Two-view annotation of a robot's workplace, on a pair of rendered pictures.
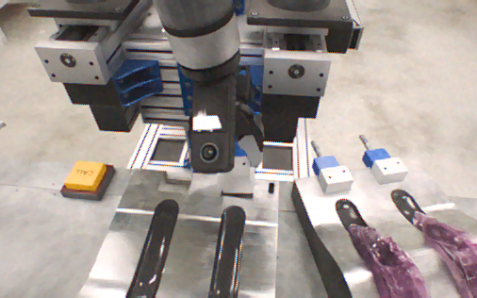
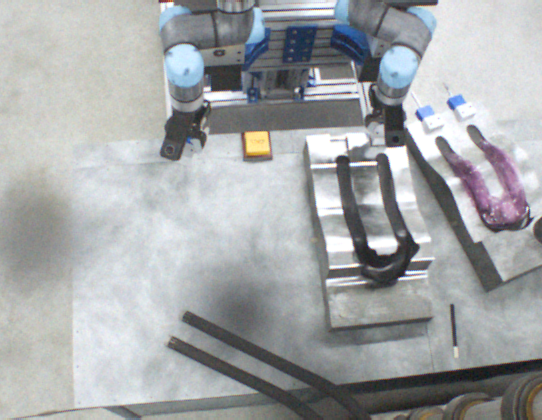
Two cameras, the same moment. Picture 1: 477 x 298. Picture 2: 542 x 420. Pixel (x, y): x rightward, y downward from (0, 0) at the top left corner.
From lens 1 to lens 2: 1.23 m
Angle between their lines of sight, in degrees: 25
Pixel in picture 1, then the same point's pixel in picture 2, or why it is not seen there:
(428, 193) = (487, 125)
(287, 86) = not seen: hidden behind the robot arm
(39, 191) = (221, 160)
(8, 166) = not seen: hidden behind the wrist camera
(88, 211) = (268, 169)
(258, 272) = (404, 188)
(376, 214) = (458, 144)
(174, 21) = (392, 95)
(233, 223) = (382, 164)
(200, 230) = (366, 171)
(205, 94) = (390, 112)
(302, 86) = not seen: hidden behind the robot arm
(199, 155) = (391, 141)
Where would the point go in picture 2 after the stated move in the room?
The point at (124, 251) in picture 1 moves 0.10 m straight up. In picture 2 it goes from (329, 190) to (336, 173)
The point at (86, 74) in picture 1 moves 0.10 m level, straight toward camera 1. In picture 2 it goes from (230, 59) to (255, 83)
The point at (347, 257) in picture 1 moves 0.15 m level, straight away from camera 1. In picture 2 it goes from (447, 173) to (462, 129)
